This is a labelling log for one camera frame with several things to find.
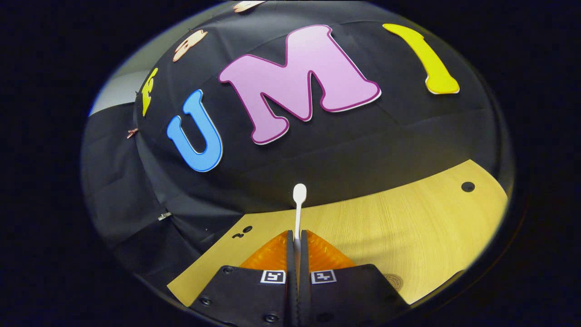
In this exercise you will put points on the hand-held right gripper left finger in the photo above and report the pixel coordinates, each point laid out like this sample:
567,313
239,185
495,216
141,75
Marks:
291,299

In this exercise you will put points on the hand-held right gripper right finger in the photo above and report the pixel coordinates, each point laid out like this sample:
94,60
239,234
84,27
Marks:
304,299

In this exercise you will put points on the round cork coaster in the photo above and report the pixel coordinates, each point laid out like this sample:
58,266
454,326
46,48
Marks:
396,282

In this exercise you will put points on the white toothbrush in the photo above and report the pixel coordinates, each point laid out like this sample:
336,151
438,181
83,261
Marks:
299,195

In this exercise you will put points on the wooden desktop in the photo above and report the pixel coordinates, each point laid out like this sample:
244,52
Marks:
408,227

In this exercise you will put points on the silver clip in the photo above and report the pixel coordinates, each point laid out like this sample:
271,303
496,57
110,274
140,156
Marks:
164,216

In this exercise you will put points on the black backdrop cloth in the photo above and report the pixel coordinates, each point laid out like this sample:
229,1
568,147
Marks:
363,136

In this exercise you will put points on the copper clip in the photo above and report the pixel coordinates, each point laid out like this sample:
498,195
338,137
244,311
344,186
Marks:
132,133

